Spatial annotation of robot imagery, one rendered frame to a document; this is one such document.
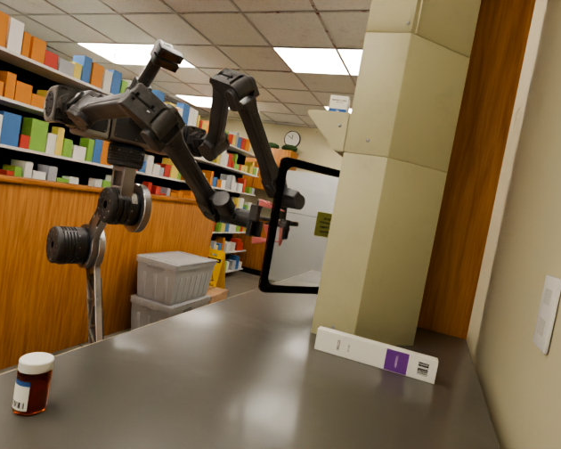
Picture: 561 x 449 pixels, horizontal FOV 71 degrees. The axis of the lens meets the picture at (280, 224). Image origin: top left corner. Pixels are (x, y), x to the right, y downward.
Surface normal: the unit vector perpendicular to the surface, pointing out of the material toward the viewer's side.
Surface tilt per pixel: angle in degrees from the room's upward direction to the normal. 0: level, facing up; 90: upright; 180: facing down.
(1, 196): 90
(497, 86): 90
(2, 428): 0
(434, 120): 90
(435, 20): 90
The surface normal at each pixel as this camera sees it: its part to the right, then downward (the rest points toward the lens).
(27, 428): 0.18, -0.98
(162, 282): -0.37, 0.08
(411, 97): 0.39, 0.12
